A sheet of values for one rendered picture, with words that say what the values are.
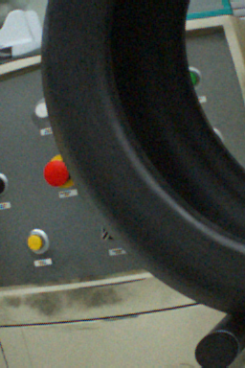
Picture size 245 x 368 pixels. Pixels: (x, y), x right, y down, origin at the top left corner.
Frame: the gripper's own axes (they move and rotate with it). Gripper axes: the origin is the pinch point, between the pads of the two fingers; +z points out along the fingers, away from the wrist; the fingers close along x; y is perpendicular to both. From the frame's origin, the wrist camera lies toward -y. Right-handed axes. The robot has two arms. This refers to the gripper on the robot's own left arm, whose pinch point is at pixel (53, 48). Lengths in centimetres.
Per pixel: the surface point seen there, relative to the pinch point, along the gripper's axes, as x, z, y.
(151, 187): -11.7, 12.8, -14.3
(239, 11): 926, -169, 73
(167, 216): -11.6, 14.0, -16.9
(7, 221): 56, -33, -24
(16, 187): 56, -31, -19
